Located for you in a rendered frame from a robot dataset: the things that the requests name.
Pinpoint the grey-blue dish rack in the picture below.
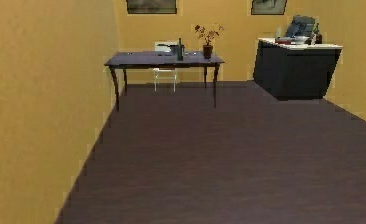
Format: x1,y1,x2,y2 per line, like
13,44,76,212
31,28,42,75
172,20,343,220
284,14,317,39

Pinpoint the dark wooden table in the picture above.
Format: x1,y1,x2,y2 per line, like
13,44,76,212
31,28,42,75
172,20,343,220
103,50,225,112

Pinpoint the dark cabinet with white top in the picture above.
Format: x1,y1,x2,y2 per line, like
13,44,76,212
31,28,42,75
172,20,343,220
252,37,344,101

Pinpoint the dark green bottle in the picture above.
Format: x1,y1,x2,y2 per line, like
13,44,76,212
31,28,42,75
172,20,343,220
176,37,185,62

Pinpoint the red-flowered houseplant in brown pot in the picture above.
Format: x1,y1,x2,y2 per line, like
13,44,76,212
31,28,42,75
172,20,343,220
194,23,225,60

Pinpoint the dark framed wall picture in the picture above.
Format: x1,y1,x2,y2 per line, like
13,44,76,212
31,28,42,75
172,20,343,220
125,0,178,15
250,0,288,16

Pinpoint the white chair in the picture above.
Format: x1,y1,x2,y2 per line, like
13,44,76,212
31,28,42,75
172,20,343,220
152,40,179,93

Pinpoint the white bowl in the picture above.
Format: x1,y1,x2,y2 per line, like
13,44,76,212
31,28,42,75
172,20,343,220
292,35,311,46

